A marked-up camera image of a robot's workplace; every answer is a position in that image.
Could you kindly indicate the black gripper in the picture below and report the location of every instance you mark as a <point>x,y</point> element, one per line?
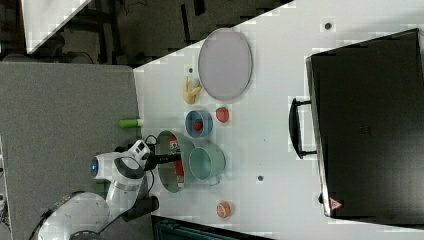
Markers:
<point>154,160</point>

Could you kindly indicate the red ketchup bottle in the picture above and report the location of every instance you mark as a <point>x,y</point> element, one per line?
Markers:
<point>178,165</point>

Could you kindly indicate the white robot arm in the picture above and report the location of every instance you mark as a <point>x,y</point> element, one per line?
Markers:
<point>83,215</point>

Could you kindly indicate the green oval strainer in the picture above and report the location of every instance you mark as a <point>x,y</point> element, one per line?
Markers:
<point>167,171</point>

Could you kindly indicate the green marker pen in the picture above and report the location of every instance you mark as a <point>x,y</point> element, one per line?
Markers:
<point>131,123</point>

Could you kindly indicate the teal green cup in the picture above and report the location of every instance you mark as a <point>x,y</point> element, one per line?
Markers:
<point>207,163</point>

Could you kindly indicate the strawberry toy in bowl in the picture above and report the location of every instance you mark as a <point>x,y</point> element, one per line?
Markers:
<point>198,125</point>

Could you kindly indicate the blue small bowl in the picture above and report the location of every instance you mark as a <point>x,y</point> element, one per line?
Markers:
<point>198,115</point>

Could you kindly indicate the peeled banana toy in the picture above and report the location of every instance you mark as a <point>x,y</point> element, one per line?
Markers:
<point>191,88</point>

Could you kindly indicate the strawberry toy on table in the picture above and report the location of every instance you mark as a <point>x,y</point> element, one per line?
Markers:
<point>222,114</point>

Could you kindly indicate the orange slice toy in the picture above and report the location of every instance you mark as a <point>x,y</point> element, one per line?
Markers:
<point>223,209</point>

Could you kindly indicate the grey round plate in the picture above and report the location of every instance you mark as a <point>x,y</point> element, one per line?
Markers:
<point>225,64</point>

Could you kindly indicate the black toaster oven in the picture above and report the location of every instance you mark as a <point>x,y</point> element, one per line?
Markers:
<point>366,102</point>

